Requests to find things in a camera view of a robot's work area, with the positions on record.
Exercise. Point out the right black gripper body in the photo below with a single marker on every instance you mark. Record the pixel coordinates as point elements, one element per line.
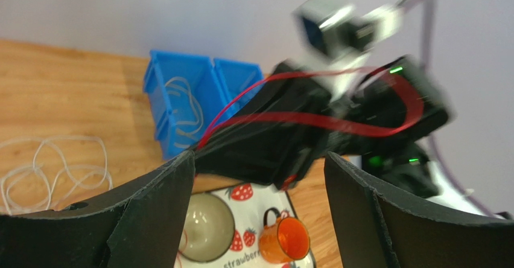
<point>379,105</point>

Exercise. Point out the orange transparent mug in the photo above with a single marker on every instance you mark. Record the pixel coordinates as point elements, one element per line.
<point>283,240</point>

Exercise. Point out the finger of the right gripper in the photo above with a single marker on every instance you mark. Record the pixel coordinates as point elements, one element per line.
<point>274,138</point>

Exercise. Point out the left blue plastic bin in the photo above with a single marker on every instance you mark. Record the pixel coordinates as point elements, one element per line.
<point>177,86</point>

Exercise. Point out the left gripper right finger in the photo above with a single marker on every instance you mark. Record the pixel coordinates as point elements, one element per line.
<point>380,225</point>

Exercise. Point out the beige ceramic bowl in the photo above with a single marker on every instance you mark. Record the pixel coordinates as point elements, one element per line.
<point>208,229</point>

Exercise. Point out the strawberry print tray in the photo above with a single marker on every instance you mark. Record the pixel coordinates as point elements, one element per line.
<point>248,203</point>

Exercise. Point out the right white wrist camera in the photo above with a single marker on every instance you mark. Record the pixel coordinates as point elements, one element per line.
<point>339,42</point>

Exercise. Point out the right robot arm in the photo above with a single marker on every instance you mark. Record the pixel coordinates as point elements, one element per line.
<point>409,169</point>

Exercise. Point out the blue plastic bin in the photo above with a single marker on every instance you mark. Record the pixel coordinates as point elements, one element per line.
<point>177,86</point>
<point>230,78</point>

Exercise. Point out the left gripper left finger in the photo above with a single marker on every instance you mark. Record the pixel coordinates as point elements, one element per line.
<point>138,224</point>

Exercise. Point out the right blue plastic bin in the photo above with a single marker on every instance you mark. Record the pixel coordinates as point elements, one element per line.
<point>230,78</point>

